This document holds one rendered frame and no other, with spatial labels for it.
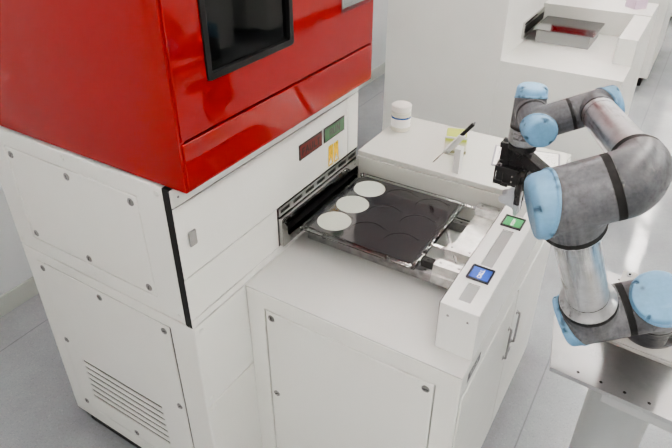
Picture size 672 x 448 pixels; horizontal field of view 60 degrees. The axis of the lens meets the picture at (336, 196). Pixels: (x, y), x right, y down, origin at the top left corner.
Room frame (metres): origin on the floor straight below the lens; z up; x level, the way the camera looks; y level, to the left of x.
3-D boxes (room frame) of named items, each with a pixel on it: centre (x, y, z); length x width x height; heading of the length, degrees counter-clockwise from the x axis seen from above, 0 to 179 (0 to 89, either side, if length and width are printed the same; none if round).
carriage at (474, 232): (1.34, -0.38, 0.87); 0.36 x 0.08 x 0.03; 149
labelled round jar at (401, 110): (1.92, -0.23, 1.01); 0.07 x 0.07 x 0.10
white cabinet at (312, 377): (1.48, -0.27, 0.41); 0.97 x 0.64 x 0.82; 149
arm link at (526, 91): (1.33, -0.47, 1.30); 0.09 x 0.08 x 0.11; 173
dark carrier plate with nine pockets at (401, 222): (1.46, -0.14, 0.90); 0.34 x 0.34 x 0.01; 59
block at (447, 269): (1.20, -0.30, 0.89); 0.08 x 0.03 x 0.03; 59
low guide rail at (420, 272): (1.33, -0.13, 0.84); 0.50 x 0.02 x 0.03; 59
